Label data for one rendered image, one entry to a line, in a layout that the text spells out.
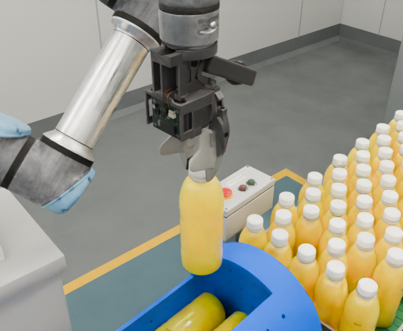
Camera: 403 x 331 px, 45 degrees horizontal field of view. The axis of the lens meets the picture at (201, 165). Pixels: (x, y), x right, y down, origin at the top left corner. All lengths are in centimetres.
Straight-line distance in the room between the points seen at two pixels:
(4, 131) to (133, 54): 29
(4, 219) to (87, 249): 161
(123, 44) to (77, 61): 278
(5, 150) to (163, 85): 45
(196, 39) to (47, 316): 76
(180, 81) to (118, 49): 41
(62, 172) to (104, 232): 190
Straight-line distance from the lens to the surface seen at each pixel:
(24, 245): 112
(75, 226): 296
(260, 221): 118
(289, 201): 126
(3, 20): 351
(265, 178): 135
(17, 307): 112
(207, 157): 69
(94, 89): 101
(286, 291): 89
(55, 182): 100
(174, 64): 61
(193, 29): 60
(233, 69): 68
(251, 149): 357
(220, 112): 67
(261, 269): 90
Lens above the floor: 187
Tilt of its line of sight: 34 degrees down
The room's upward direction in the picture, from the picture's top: straight up
